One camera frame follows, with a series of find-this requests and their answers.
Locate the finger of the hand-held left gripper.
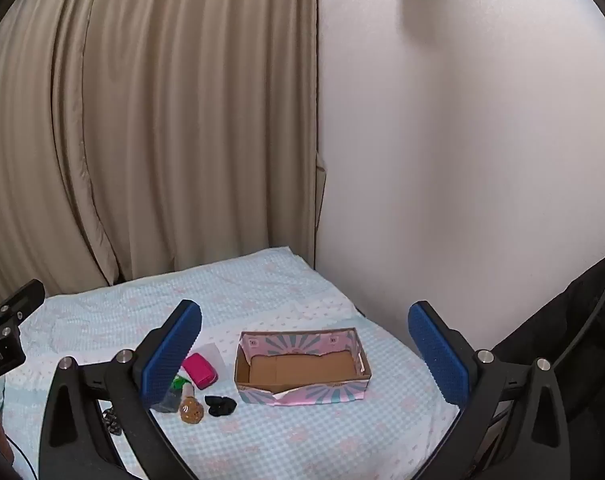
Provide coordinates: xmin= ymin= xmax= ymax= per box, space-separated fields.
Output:
xmin=0 ymin=279 xmax=46 ymax=335

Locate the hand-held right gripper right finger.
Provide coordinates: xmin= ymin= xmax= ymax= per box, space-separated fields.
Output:
xmin=407 ymin=301 xmax=571 ymax=480

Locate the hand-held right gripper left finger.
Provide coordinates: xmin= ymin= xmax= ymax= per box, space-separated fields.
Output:
xmin=38 ymin=299 xmax=203 ymax=480

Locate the green soft toy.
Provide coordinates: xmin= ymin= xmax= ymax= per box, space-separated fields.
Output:
xmin=155 ymin=373 xmax=193 ymax=413

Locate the pink soft pouch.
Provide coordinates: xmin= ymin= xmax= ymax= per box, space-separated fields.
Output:
xmin=182 ymin=353 xmax=218 ymax=389

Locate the amber squishy toy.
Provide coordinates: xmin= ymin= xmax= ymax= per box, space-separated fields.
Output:
xmin=179 ymin=382 xmax=204 ymax=425

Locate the black sock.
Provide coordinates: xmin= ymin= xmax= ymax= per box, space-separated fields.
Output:
xmin=204 ymin=395 xmax=237 ymax=417

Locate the printed cardboard box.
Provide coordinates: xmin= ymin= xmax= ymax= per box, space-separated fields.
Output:
xmin=233 ymin=327 xmax=373 ymax=407

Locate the grey cloth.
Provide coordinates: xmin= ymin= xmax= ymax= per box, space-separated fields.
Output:
xmin=195 ymin=342 xmax=224 ymax=368

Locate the light blue patterned bed sheet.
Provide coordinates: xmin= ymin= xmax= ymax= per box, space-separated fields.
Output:
xmin=0 ymin=246 xmax=461 ymax=480

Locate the beige curtain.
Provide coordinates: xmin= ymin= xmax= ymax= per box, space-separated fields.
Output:
xmin=0 ymin=0 xmax=328 ymax=297

